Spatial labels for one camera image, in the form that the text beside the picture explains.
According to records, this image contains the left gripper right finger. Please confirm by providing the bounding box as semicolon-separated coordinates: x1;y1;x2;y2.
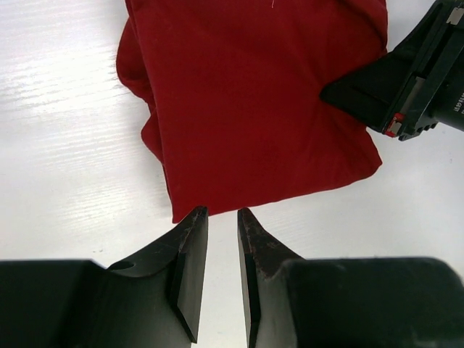
238;208;463;347

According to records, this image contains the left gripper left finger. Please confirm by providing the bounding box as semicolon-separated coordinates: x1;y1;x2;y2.
1;207;208;347

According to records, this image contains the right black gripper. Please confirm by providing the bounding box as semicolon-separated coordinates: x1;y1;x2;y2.
320;1;463;141

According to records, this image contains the dark red t shirt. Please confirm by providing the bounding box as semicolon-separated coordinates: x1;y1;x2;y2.
116;1;388;222

